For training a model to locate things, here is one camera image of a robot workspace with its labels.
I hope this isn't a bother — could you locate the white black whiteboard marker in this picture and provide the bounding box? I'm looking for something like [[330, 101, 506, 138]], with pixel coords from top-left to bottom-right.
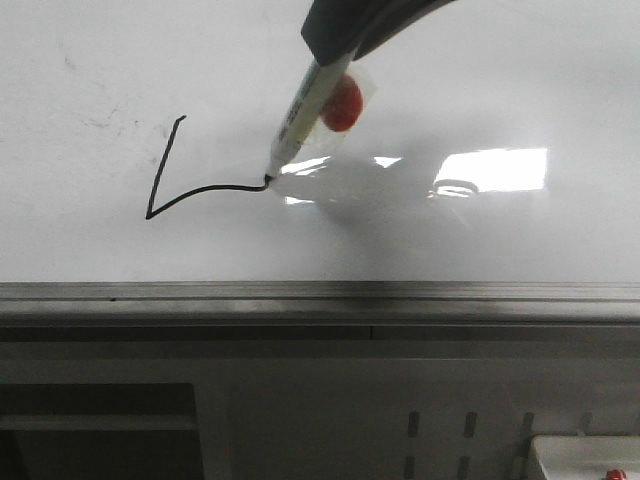
[[264, 50, 355, 188]]

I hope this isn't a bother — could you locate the white marker tray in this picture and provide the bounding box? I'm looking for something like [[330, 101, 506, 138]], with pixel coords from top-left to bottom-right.
[[526, 435, 639, 479]]

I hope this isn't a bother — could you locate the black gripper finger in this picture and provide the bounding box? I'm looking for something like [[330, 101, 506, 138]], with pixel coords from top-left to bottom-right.
[[353, 0, 453, 61], [301, 0, 400, 66]]

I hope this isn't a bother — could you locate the red round magnet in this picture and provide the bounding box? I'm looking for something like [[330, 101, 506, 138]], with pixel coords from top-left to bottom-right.
[[320, 75, 364, 132]]

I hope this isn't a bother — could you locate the white whiteboard with aluminium frame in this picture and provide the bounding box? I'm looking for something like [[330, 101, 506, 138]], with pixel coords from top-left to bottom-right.
[[1, 1, 639, 326]]

